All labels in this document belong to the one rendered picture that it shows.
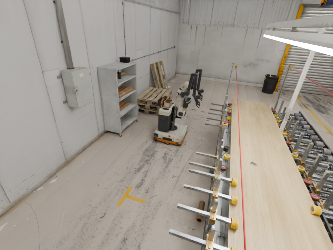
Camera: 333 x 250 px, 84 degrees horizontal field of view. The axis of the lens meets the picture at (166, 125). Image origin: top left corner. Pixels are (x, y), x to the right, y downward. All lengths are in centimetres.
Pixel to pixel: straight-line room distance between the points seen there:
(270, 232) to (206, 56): 858
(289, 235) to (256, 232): 27
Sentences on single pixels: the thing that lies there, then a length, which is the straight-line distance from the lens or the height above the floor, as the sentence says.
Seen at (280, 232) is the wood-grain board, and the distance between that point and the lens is 203.
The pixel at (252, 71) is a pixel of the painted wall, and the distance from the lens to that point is 982.
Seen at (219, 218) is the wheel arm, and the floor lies 96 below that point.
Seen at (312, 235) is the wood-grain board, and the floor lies 90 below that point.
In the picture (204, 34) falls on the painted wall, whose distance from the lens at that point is 968.
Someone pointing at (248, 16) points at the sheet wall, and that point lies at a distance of 963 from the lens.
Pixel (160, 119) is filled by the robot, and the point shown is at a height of 58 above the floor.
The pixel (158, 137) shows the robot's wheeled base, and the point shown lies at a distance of 416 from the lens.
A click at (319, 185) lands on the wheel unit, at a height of 93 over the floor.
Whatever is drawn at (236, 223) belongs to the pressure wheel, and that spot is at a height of 97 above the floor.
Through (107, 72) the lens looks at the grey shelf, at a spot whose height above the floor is 147.
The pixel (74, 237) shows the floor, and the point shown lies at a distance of 293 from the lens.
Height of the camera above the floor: 238
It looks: 28 degrees down
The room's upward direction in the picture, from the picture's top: 3 degrees clockwise
